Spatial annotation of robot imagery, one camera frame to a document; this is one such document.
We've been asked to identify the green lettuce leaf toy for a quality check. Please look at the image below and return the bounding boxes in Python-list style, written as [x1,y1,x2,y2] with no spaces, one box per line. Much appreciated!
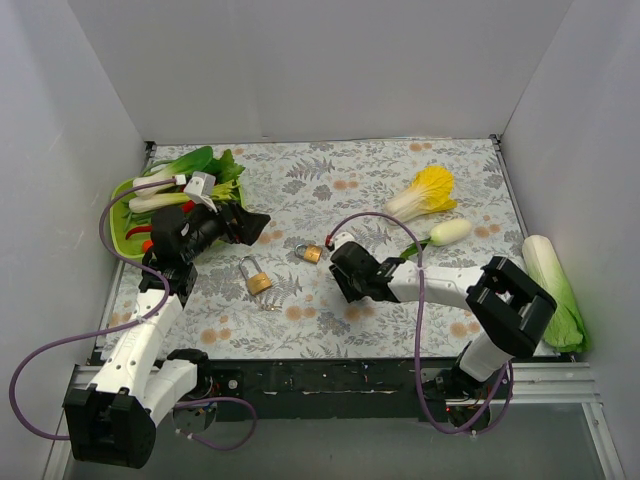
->
[204,149,245,203]

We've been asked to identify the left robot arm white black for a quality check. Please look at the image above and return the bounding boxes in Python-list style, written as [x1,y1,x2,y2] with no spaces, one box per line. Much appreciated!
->
[64,202,271,468]

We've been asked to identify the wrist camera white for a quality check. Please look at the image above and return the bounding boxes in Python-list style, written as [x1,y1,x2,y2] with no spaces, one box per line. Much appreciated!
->
[325,232,355,251]
[183,171,217,212]

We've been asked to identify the small brass padlock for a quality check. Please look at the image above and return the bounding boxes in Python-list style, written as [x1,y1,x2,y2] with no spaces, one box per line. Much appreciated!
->
[294,244,323,264]

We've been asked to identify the celery stalk toy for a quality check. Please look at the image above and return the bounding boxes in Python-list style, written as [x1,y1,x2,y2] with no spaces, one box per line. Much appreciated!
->
[128,182,242,212]

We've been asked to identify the white radish toy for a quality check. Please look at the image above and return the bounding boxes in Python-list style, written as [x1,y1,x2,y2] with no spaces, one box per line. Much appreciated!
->
[419,218,472,248]

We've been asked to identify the yellow napa cabbage toy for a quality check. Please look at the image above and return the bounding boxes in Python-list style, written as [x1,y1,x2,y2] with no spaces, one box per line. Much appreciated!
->
[384,165,457,222]

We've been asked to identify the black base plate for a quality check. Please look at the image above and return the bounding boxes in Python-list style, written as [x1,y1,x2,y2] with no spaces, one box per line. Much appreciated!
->
[154,357,494,424]

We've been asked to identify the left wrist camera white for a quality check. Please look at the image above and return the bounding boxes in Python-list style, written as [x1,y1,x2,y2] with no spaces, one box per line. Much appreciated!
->
[183,171,217,212]

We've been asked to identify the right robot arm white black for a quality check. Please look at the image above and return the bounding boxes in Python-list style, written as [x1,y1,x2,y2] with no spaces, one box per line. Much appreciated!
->
[329,233,557,398]

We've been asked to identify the bok choy toy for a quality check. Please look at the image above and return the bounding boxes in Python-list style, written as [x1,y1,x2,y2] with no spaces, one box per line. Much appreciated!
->
[132,146,213,197]

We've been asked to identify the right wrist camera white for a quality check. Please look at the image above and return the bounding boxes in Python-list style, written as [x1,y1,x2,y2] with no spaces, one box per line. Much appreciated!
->
[325,232,355,251]

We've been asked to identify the green plastic tray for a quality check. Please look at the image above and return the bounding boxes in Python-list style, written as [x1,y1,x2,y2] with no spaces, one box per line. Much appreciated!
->
[109,179,244,260]

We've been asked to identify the floral tablecloth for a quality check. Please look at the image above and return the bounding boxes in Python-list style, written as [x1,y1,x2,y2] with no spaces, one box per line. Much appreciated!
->
[161,138,524,359]

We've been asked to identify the large brass padlock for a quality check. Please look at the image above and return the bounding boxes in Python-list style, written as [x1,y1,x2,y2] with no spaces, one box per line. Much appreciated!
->
[238,256,273,296]

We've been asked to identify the brass keys on cloth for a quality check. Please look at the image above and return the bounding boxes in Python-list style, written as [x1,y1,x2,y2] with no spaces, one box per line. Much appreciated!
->
[254,299,281,312]

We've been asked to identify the red chili pepper toy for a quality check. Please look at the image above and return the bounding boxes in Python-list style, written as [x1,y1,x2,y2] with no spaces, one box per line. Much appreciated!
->
[125,201,195,240]

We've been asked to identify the large green white cabbage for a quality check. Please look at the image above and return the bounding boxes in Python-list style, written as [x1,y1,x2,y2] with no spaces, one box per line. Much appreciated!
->
[522,235,591,353]

